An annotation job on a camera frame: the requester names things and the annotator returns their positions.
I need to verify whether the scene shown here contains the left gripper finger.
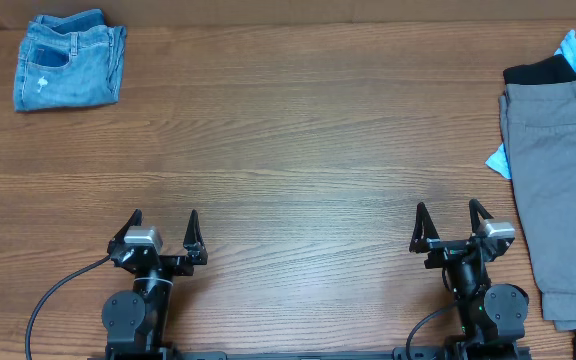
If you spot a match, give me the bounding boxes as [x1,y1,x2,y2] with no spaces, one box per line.
[183,210,208,265]
[107,209,143,254]

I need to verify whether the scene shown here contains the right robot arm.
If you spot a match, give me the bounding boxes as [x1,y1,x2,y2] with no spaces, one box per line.
[393,199,531,360]

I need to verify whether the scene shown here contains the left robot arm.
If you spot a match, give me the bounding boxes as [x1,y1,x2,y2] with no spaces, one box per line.
[101,209,208,359]

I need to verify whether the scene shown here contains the grey shorts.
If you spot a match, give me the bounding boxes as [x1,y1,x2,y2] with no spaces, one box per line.
[499,81,576,331]

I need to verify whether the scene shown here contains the folded blue denim jeans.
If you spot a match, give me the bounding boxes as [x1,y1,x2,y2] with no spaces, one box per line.
[13,9,127,112]

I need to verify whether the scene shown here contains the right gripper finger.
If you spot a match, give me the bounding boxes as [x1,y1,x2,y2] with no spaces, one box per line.
[469,198,493,233]
[409,202,440,253]

